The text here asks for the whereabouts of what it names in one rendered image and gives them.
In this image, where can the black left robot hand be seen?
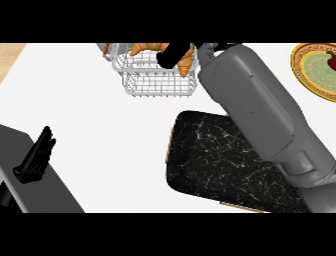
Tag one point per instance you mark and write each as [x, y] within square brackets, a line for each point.
[34, 160]

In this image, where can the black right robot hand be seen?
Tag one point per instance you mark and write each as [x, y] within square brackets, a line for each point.
[172, 56]

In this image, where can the orange croissant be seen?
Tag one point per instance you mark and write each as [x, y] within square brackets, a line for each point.
[149, 47]

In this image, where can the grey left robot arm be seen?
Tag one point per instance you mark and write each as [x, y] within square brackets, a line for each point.
[53, 190]

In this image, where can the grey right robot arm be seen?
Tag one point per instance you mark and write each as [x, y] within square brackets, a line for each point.
[254, 100]

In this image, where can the black marble tray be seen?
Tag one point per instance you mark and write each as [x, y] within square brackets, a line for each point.
[210, 160]

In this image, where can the yellow round plate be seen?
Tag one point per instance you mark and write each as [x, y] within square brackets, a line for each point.
[319, 77]

